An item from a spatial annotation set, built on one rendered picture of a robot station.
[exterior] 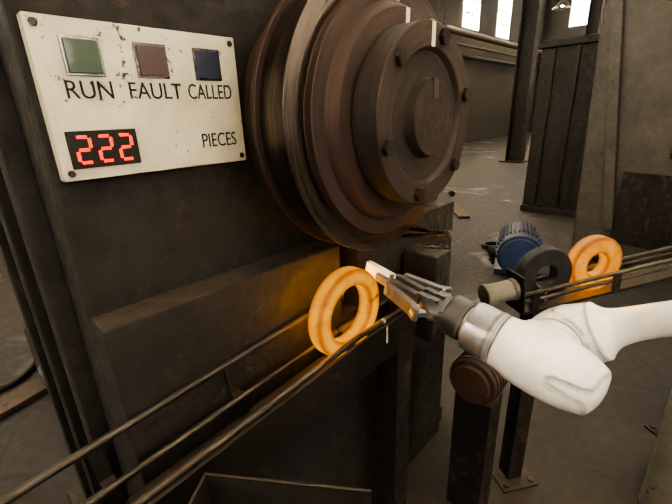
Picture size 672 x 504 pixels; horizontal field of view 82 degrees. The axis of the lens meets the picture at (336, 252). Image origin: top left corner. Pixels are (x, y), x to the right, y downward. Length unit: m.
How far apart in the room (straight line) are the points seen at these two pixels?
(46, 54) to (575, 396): 0.78
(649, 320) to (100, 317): 0.81
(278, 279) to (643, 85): 2.93
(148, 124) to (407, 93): 0.37
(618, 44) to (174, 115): 3.07
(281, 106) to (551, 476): 1.41
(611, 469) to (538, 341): 1.09
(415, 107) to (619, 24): 2.84
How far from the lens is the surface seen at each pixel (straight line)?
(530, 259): 1.11
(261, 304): 0.70
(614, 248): 1.27
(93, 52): 0.59
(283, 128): 0.55
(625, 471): 1.73
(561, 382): 0.66
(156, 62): 0.61
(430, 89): 0.66
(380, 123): 0.57
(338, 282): 0.72
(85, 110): 0.58
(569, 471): 1.65
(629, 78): 3.36
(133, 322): 0.60
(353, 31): 0.62
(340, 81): 0.58
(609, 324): 0.79
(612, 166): 3.35
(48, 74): 0.58
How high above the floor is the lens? 1.13
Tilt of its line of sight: 20 degrees down
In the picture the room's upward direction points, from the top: 2 degrees counter-clockwise
